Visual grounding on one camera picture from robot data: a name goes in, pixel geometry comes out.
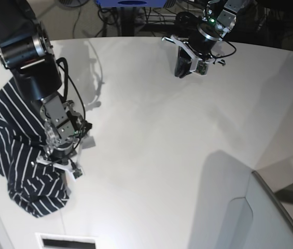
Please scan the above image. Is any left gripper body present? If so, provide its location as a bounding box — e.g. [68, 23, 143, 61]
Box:
[161, 24, 225, 63]

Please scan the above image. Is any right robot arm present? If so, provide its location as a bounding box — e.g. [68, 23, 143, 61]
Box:
[0, 1, 92, 178]

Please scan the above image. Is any navy white striped t-shirt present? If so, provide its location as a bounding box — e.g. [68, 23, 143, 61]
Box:
[0, 79, 69, 218]

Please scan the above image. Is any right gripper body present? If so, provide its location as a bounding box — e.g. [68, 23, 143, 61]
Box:
[36, 140, 82, 174]

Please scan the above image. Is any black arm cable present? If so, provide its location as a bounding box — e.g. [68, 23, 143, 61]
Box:
[57, 57, 87, 125]

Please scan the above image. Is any blue plastic bin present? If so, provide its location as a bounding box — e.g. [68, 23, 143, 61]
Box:
[95, 0, 166, 8]

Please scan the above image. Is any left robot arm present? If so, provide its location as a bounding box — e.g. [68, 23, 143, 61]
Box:
[162, 1, 248, 78]

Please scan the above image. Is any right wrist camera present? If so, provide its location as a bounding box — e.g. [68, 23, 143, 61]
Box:
[73, 168, 84, 180]

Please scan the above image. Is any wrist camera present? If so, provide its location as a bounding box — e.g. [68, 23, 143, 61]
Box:
[73, 168, 84, 180]
[194, 60, 209, 76]

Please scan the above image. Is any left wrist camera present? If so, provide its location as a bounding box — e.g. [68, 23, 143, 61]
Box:
[194, 60, 209, 76]

